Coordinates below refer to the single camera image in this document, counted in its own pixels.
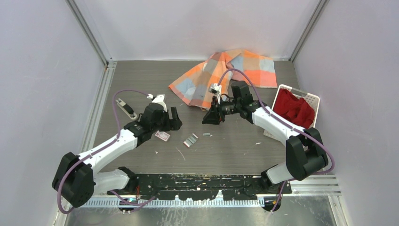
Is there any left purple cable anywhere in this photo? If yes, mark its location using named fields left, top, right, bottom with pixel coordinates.
left=56, top=89, right=157, bottom=215

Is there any red cloth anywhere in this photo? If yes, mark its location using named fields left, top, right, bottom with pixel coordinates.
left=273, top=89, right=315, bottom=129

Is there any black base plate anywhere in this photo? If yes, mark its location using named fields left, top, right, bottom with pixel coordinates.
left=116, top=174, right=292, bottom=201

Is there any black beige stapler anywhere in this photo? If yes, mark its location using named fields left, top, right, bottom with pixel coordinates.
left=115, top=98, right=138, bottom=120

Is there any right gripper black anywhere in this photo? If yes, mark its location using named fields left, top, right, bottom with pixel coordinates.
left=202, top=95, right=241, bottom=125

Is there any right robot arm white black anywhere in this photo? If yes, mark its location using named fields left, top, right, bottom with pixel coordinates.
left=202, top=81, right=329, bottom=194

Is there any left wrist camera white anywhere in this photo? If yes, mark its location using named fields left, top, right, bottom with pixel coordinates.
left=146, top=94, right=168, bottom=112

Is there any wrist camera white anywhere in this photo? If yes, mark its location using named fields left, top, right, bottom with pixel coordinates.
left=146, top=94, right=168, bottom=112
left=208, top=83, right=222, bottom=105

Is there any orange checkered cloth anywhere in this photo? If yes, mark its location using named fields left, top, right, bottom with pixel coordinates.
left=168, top=49, right=278, bottom=110

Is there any staple box tray with staples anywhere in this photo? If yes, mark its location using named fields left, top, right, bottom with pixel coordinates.
left=183, top=133, right=199, bottom=148

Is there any aluminium slotted rail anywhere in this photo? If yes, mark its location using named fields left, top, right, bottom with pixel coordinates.
left=82, top=197, right=265, bottom=208

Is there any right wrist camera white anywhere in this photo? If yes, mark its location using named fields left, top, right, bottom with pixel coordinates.
left=208, top=83, right=222, bottom=105

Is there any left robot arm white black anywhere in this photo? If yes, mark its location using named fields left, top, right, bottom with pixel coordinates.
left=52, top=103, right=183, bottom=208

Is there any red white staple box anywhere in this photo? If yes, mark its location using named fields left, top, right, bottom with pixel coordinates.
left=155, top=131, right=170, bottom=142

